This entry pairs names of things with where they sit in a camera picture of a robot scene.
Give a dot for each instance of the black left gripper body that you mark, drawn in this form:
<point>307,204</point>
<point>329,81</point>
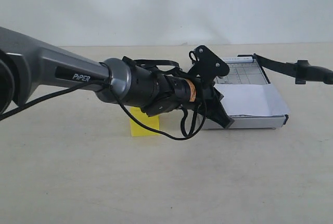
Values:
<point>202,96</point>

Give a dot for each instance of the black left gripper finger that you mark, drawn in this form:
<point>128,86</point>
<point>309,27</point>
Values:
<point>217,113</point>

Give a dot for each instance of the white paper sheet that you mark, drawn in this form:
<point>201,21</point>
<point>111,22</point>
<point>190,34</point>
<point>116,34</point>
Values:
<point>252,100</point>

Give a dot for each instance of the black cutter blade arm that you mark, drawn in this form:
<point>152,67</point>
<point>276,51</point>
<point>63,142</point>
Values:
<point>302,70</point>

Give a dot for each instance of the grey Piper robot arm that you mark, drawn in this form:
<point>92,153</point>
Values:
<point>154,86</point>

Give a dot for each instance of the grey paper cutter base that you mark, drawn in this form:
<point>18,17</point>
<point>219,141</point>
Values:
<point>246,70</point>

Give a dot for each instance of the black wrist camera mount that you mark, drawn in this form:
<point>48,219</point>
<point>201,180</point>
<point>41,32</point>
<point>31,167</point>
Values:
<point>206,65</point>

